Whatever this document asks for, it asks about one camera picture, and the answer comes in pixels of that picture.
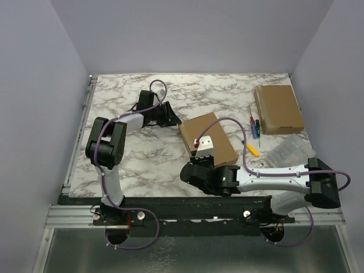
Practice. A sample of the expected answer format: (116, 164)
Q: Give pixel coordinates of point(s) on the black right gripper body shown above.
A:
(202, 164)

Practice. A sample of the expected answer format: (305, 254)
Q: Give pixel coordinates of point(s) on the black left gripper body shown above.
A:
(158, 114)

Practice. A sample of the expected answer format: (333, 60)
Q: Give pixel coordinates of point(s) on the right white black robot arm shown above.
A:
(313, 183)

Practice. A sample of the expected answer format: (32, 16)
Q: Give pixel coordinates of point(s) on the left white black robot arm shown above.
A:
(106, 143)

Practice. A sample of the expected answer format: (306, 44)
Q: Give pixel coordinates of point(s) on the clear plastic screw box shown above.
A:
(292, 151)

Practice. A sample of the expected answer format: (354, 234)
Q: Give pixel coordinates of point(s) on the blue red screwdriver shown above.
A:
(252, 124)

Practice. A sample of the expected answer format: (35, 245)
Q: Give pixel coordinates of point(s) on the green black screwdriver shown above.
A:
(257, 123)

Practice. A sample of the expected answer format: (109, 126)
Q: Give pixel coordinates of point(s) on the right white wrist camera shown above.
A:
(204, 147)

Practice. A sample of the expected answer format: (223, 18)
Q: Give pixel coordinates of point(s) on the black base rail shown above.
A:
(182, 216)

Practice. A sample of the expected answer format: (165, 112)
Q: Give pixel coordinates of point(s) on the aluminium extrusion frame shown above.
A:
(316, 243)

